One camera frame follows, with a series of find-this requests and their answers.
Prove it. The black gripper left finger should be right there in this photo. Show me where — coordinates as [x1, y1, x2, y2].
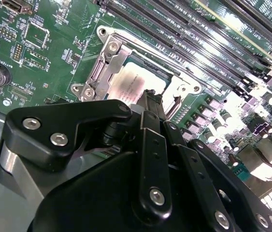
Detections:
[0, 89, 173, 220]

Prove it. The metal socket cover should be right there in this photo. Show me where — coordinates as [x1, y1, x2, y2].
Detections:
[91, 44, 200, 116]

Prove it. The silver topped CPU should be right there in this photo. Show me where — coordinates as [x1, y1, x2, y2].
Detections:
[108, 54, 182, 114]

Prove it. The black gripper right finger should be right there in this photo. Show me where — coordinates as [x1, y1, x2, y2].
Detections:
[154, 90, 272, 232]

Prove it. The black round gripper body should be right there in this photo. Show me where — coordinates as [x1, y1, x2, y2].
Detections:
[26, 150, 214, 232]

